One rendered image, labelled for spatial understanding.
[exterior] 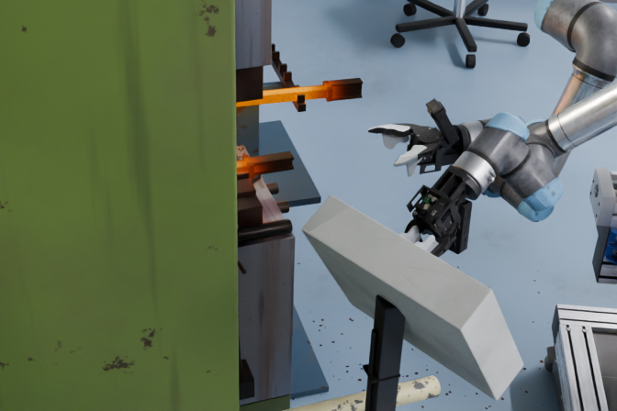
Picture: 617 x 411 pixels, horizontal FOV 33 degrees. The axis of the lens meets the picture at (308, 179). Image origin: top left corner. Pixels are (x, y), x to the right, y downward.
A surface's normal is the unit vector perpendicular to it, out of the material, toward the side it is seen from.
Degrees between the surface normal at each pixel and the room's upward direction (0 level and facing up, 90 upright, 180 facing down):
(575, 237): 0
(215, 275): 90
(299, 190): 0
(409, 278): 30
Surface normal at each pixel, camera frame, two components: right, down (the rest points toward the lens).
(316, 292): 0.03, -0.84
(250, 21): 0.32, 0.53
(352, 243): -0.33, -0.54
